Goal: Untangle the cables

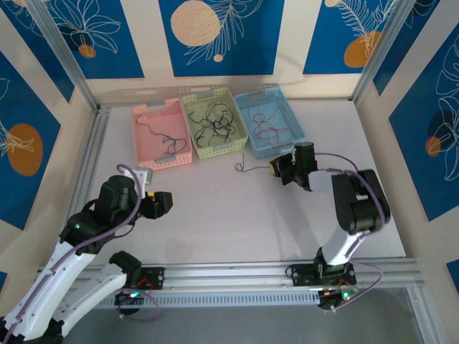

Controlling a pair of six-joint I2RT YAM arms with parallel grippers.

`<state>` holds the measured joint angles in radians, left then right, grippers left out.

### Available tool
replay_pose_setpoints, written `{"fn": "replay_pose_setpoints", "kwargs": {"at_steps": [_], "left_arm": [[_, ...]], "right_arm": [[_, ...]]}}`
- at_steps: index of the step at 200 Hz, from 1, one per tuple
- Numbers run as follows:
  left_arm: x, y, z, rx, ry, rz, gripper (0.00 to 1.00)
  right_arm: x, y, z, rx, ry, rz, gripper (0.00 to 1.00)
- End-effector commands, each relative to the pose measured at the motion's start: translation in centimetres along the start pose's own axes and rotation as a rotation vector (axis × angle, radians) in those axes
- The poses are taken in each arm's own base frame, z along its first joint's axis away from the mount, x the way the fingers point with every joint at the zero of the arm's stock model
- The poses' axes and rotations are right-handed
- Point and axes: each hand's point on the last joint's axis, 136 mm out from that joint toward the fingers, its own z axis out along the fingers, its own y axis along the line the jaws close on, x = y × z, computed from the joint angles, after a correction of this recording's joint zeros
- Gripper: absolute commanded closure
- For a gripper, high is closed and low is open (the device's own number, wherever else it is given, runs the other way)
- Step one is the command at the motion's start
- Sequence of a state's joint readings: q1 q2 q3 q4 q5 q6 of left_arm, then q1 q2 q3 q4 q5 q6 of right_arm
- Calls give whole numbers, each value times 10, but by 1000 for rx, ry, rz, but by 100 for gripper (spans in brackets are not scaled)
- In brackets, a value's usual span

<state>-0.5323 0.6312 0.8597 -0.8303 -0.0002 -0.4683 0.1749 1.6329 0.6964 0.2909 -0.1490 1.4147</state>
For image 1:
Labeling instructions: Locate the black wire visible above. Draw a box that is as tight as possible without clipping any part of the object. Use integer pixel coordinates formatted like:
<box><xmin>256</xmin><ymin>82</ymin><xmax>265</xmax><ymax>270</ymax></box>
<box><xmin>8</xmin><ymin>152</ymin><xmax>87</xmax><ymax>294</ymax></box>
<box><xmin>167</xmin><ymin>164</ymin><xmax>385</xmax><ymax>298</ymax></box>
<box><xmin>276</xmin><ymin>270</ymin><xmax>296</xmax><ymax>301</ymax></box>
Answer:
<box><xmin>235</xmin><ymin>153</ymin><xmax>273</xmax><ymax>173</ymax></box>
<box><xmin>189</xmin><ymin>107</ymin><xmax>230</xmax><ymax>130</ymax></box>
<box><xmin>193</xmin><ymin>101</ymin><xmax>238</xmax><ymax>148</ymax></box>

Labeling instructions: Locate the green wire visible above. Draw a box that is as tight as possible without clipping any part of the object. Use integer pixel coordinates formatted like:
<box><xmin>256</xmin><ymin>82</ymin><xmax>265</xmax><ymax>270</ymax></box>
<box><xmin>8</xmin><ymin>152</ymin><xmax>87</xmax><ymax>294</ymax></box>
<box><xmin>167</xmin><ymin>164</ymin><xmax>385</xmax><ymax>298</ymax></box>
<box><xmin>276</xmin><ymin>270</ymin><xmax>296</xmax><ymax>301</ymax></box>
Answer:
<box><xmin>159</xmin><ymin>134</ymin><xmax>182</xmax><ymax>156</ymax></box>
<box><xmin>135</xmin><ymin>113</ymin><xmax>188</xmax><ymax>157</ymax></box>

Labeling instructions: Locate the pile of cables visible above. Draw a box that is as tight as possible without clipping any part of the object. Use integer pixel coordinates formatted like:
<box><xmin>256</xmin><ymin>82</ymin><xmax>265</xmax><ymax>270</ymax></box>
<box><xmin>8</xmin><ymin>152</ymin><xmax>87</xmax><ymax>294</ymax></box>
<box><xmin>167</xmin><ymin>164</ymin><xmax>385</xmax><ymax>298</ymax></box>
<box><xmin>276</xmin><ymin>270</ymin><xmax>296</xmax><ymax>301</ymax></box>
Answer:
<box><xmin>200</xmin><ymin>113</ymin><xmax>232</xmax><ymax>148</ymax></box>

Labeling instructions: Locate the blue perforated plastic basket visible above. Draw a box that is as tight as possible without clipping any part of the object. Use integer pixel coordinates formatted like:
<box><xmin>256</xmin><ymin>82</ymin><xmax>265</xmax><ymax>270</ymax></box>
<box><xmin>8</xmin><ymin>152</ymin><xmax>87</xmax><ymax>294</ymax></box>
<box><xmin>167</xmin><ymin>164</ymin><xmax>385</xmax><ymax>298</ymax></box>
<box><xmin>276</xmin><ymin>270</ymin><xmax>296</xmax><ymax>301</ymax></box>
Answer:
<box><xmin>234</xmin><ymin>88</ymin><xmax>307</xmax><ymax>161</ymax></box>

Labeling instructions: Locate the pink perforated plastic basket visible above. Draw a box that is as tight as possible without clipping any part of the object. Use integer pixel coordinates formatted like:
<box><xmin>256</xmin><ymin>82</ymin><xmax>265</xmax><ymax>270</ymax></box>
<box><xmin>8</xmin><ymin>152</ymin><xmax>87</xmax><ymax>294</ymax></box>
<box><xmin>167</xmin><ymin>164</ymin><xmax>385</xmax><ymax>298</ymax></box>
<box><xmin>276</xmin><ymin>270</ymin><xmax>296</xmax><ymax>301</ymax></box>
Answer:
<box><xmin>131</xmin><ymin>97</ymin><xmax>194</xmax><ymax>173</ymax></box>

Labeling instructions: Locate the green perforated plastic basket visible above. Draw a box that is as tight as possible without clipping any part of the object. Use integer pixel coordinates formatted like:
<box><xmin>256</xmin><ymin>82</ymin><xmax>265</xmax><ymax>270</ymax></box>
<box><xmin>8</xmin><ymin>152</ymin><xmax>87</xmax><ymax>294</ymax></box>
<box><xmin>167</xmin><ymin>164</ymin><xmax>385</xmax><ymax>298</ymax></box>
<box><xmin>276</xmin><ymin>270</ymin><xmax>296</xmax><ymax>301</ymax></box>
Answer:
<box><xmin>181</xmin><ymin>87</ymin><xmax>250</xmax><ymax>161</ymax></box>

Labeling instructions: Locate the perforated grey metal strip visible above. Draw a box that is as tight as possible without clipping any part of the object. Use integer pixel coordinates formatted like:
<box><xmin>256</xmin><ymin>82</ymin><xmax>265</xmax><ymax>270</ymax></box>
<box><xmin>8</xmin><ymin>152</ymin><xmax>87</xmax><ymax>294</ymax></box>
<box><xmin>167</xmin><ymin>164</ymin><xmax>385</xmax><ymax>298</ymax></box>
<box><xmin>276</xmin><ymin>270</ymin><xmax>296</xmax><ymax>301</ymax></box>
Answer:
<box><xmin>135</xmin><ymin>82</ymin><xmax>280</xmax><ymax>97</ymax></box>

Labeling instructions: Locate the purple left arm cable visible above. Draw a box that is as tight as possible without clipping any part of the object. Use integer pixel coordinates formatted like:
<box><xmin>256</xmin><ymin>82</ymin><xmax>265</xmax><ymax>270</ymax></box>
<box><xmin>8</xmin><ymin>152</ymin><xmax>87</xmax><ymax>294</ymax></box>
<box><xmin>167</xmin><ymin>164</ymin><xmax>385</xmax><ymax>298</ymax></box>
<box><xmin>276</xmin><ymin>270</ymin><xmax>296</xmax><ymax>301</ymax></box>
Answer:
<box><xmin>5</xmin><ymin>163</ymin><xmax>161</xmax><ymax>336</ymax></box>

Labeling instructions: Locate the aluminium table side rail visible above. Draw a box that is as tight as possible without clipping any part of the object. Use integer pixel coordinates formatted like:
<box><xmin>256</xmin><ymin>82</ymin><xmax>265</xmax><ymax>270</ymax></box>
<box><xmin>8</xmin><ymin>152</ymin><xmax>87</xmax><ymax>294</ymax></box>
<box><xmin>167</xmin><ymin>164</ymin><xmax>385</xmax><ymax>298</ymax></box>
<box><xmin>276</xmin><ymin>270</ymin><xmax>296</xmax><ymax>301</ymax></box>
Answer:
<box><xmin>66</xmin><ymin>103</ymin><xmax>113</xmax><ymax>230</ymax></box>

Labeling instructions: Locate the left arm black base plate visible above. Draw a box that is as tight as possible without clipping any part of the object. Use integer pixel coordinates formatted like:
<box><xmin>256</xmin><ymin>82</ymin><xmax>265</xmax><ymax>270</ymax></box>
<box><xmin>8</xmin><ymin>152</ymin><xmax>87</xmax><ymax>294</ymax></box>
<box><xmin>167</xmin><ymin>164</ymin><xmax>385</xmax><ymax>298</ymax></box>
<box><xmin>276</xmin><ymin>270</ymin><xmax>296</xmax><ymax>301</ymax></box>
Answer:
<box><xmin>123</xmin><ymin>267</ymin><xmax>166</xmax><ymax>291</ymax></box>

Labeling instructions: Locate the blue floral wall panel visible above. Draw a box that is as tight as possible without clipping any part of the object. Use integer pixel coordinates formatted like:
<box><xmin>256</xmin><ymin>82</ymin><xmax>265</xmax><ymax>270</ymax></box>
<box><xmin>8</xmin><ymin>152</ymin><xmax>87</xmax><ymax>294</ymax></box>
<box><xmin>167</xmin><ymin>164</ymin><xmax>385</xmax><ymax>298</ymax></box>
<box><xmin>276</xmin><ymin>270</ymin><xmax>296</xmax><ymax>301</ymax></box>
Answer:
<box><xmin>158</xmin><ymin>0</ymin><xmax>286</xmax><ymax>77</ymax></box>
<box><xmin>44</xmin><ymin>0</ymin><xmax>146</xmax><ymax>80</ymax></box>
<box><xmin>372</xmin><ymin>0</ymin><xmax>442</xmax><ymax>97</ymax></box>
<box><xmin>302</xmin><ymin>0</ymin><xmax>399</xmax><ymax>76</ymax></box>
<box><xmin>0</xmin><ymin>49</ymin><xmax>62</xmax><ymax>231</ymax></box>
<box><xmin>0</xmin><ymin>0</ymin><xmax>76</xmax><ymax>105</ymax></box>
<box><xmin>389</xmin><ymin>23</ymin><xmax>459</xmax><ymax>223</ymax></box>

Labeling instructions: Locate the wide aluminium frame rail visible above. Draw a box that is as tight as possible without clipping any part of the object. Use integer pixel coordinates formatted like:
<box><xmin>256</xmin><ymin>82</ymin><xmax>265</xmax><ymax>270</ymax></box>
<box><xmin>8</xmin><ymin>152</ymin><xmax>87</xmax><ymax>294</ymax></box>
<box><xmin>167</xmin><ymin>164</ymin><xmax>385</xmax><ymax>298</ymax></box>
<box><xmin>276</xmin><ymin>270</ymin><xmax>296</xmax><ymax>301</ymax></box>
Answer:
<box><xmin>35</xmin><ymin>257</ymin><xmax>421</xmax><ymax>297</ymax></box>

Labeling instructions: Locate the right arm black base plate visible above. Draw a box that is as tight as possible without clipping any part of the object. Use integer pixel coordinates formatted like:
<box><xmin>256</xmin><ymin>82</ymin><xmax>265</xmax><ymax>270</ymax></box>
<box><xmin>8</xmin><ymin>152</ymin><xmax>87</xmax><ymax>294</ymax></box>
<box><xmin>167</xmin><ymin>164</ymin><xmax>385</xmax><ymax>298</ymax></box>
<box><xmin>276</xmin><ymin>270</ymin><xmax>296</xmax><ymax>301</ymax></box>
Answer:
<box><xmin>286</xmin><ymin>263</ymin><xmax>358</xmax><ymax>287</ymax></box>

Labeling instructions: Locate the grey slotted cable duct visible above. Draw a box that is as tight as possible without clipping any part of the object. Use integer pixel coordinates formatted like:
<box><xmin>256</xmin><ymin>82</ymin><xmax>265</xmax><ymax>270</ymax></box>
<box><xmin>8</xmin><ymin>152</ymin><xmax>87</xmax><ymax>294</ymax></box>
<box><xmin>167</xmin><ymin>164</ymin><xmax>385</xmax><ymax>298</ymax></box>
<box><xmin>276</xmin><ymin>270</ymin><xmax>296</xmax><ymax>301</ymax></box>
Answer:
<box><xmin>96</xmin><ymin>289</ymin><xmax>323</xmax><ymax>310</ymax></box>

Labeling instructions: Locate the aluminium frame post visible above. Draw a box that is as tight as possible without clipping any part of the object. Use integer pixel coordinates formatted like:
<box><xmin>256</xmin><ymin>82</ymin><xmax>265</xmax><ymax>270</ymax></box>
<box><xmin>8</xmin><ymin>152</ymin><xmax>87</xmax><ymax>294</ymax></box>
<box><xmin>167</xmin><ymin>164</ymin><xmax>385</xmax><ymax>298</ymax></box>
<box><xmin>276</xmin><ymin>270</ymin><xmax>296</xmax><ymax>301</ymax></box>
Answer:
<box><xmin>408</xmin><ymin>286</ymin><xmax>442</xmax><ymax>344</ymax></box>
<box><xmin>349</xmin><ymin>0</ymin><xmax>412</xmax><ymax>105</ymax></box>
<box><xmin>24</xmin><ymin>0</ymin><xmax>102</xmax><ymax>114</ymax></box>

